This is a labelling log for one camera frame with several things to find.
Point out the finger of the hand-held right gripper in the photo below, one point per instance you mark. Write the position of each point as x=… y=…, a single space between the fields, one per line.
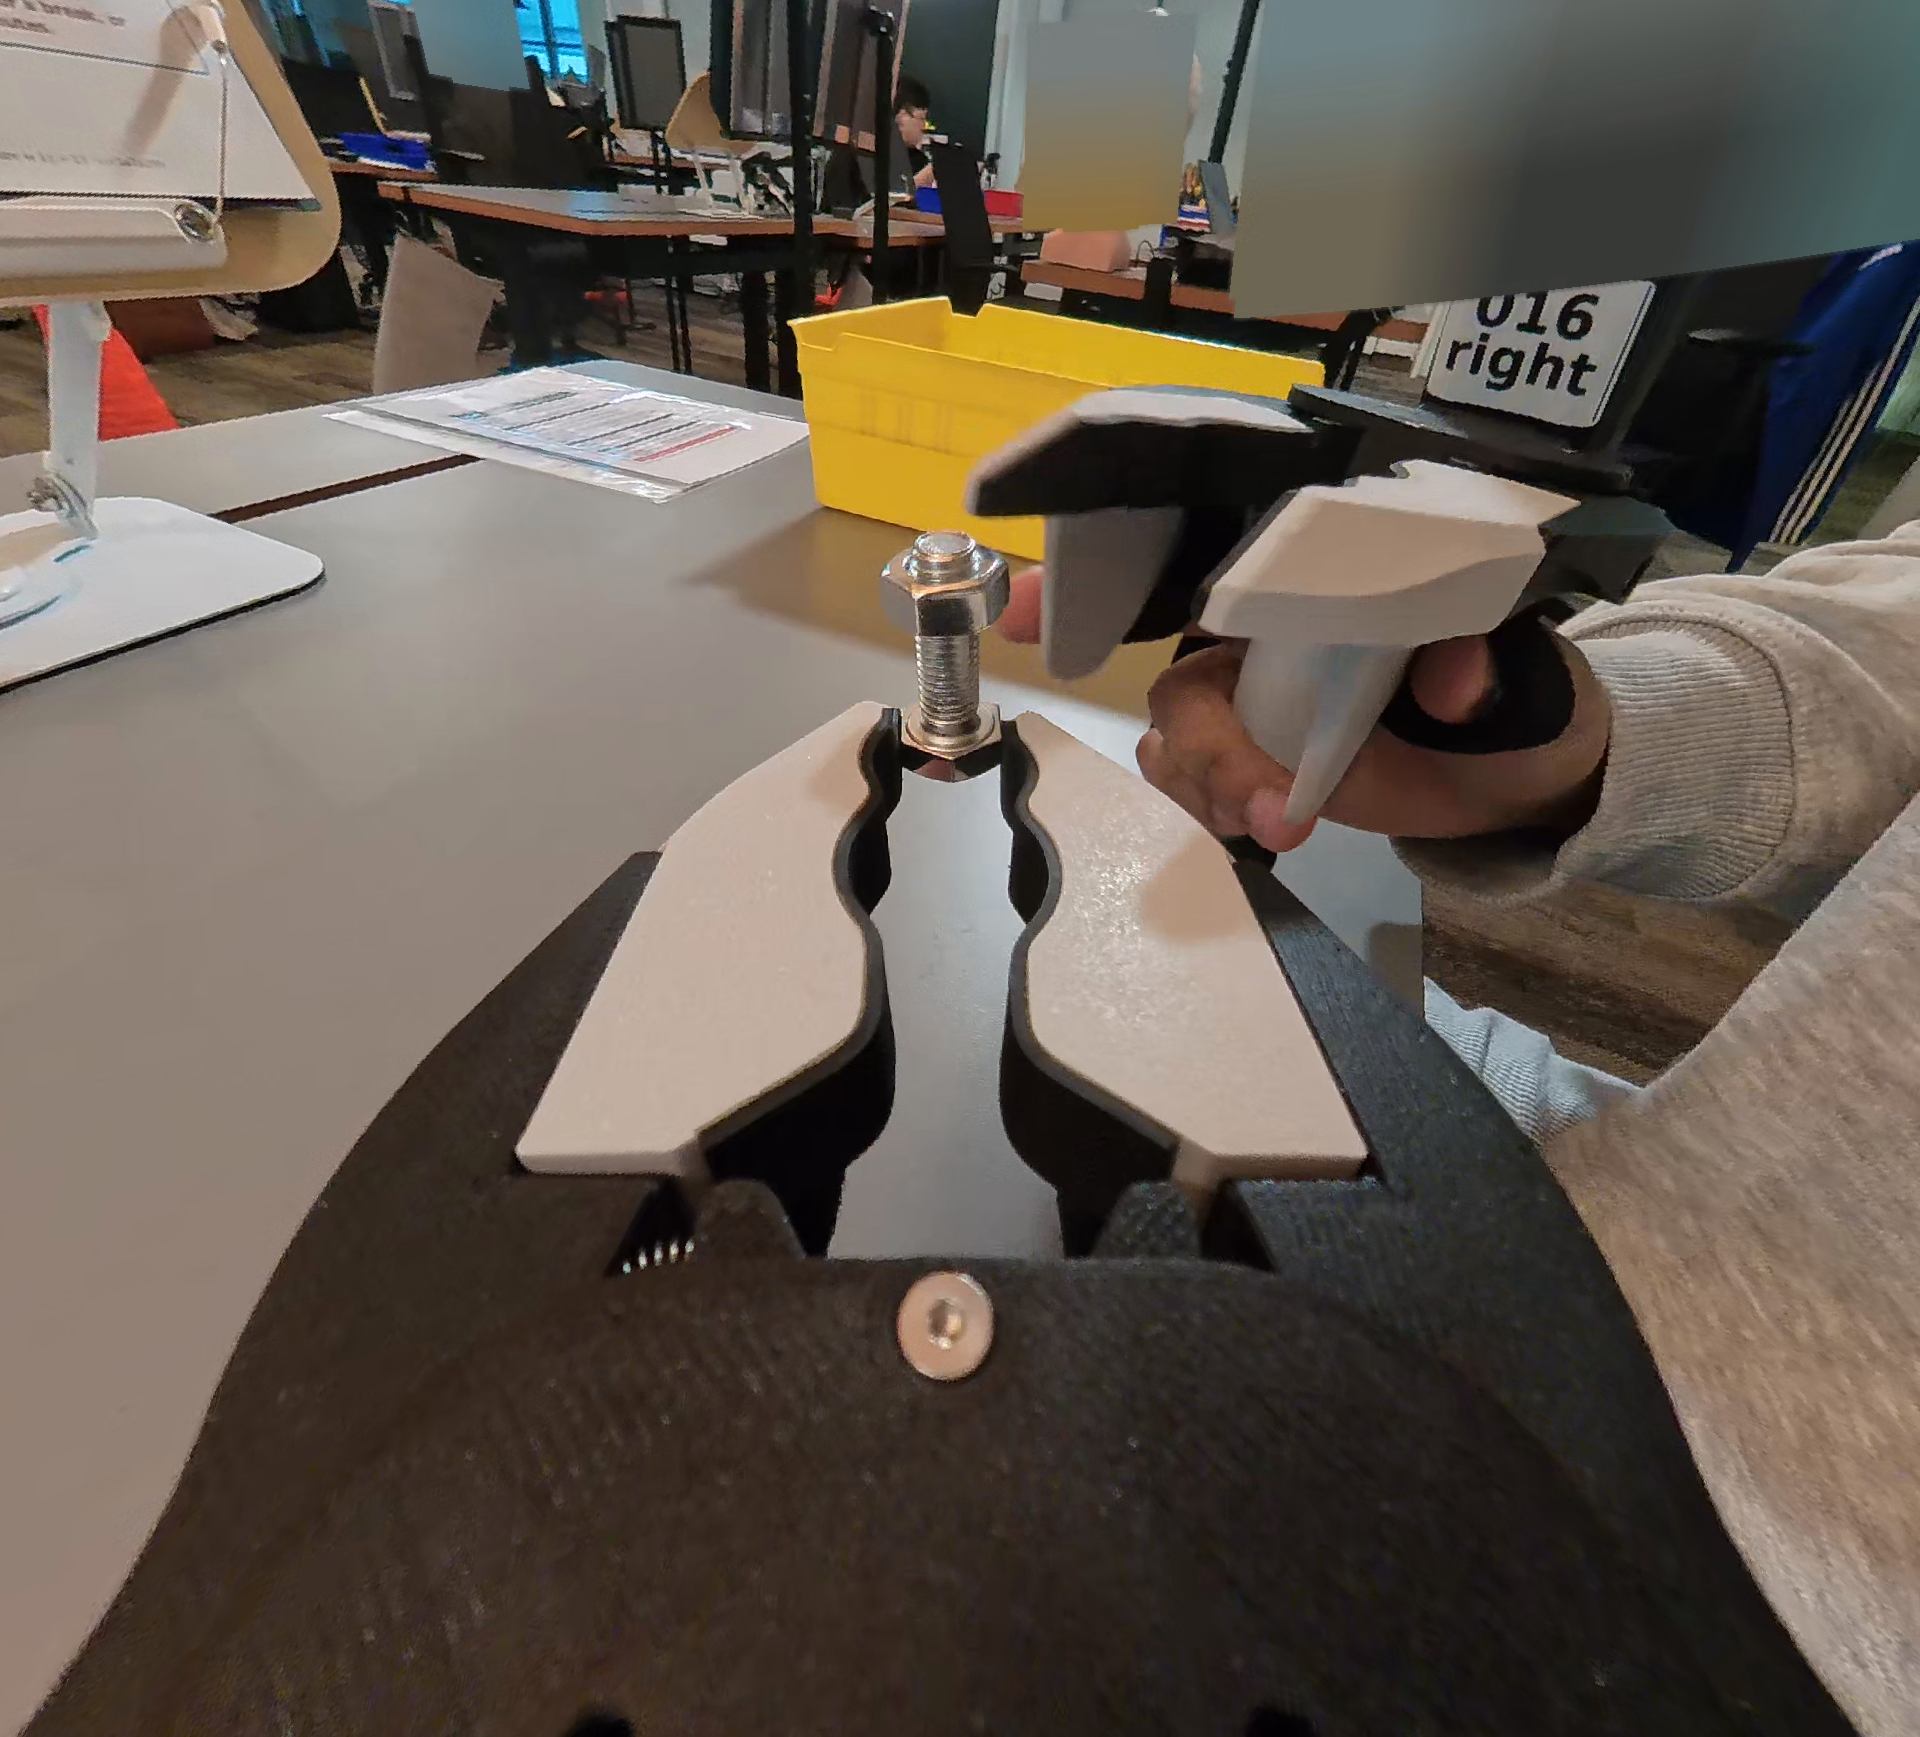
x=1377 y=548
x=1137 y=453

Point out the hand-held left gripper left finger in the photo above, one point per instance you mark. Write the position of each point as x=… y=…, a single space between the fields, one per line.
x=722 y=987

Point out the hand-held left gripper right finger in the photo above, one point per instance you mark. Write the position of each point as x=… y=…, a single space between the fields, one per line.
x=1173 y=1000

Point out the steel bolt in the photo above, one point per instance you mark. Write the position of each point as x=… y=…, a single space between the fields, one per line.
x=952 y=676

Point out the person's right forearm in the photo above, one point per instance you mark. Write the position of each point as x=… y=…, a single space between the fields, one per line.
x=1722 y=716

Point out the grey desk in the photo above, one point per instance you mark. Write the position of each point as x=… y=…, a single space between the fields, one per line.
x=373 y=796

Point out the wooden top background desk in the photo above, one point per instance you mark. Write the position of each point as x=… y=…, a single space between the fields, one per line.
x=599 y=211

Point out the person's right hand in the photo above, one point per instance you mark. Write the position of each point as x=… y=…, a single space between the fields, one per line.
x=1352 y=798

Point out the pink object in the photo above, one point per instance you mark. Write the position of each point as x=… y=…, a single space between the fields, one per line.
x=1091 y=249

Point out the yellow plastic bin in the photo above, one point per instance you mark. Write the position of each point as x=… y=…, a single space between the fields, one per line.
x=933 y=416

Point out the blue striped jacket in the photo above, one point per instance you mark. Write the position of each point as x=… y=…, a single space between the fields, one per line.
x=1844 y=416

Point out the laminated paper sheet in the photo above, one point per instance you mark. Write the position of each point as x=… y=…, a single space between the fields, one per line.
x=568 y=427

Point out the grey paper bag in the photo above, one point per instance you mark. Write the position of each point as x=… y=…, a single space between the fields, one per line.
x=436 y=331

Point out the orange traffic cone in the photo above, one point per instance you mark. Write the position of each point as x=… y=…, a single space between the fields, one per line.
x=136 y=387

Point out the instruction sheet on stand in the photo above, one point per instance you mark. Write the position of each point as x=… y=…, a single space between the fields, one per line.
x=229 y=268

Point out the printed instruction sheet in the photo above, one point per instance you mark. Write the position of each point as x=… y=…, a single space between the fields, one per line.
x=89 y=41

